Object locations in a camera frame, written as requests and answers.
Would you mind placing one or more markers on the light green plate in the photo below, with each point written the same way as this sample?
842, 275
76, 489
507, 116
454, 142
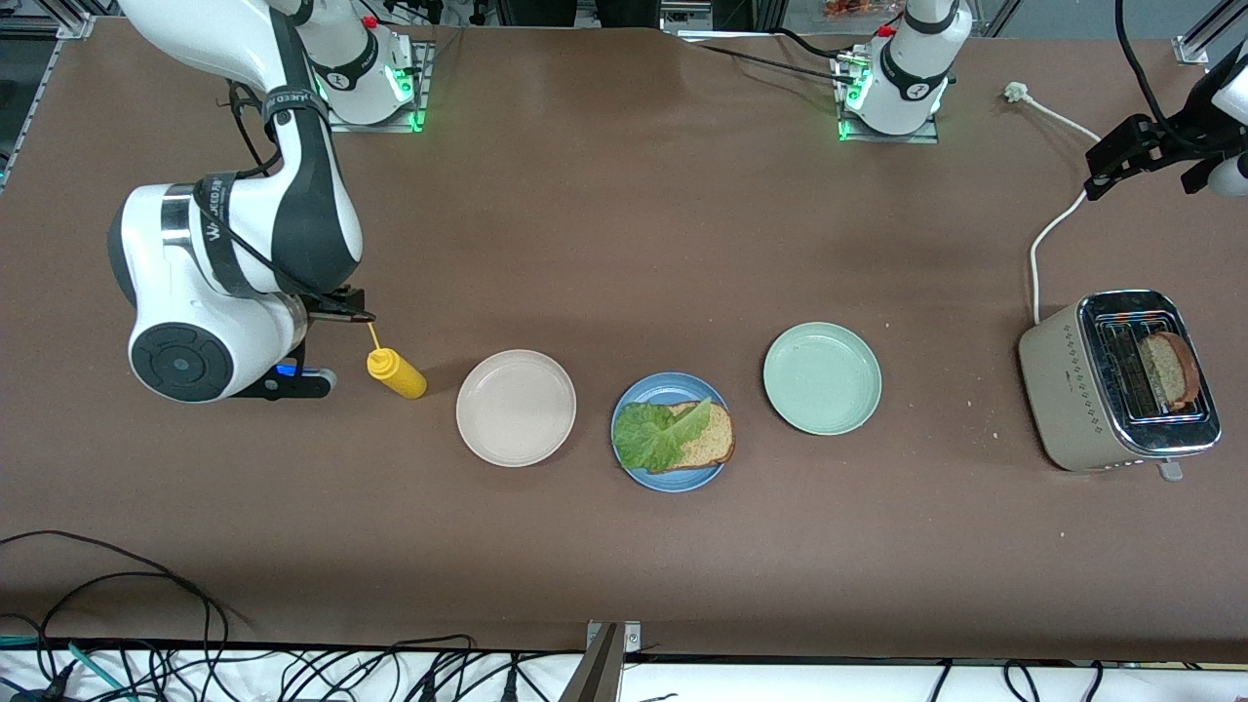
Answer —
822, 378

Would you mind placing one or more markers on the brown bread slice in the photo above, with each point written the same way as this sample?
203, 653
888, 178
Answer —
1168, 369
707, 444

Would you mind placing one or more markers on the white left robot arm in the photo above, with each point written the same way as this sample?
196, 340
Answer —
912, 68

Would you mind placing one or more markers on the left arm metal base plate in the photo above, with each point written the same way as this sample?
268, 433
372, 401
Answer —
887, 139

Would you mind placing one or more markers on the aluminium frame profile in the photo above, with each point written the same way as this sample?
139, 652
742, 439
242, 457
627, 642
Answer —
76, 24
1194, 49

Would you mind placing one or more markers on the orange packet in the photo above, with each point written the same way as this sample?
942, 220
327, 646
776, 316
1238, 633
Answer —
848, 10

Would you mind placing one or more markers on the green lettuce leaf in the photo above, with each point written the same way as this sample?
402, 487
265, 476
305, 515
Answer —
648, 434

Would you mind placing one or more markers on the beige plate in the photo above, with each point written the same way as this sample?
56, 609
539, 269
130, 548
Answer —
516, 408

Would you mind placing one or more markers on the yellow squeeze bottle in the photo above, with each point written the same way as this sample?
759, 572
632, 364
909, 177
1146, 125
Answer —
400, 375

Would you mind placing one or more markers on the white lower shelf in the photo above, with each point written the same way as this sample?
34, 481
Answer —
780, 685

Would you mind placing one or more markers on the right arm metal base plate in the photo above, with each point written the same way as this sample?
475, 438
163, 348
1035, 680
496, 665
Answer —
425, 78

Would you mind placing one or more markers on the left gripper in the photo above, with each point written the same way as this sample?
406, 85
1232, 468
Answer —
1163, 134

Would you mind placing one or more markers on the beige chrome toaster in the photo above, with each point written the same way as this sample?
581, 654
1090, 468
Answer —
1063, 390

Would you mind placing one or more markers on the grey metal bracket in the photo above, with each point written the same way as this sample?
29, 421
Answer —
600, 673

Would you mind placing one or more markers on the blue plate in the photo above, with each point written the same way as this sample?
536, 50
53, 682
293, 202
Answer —
643, 390

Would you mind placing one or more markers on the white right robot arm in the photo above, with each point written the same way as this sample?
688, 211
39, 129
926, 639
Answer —
234, 244

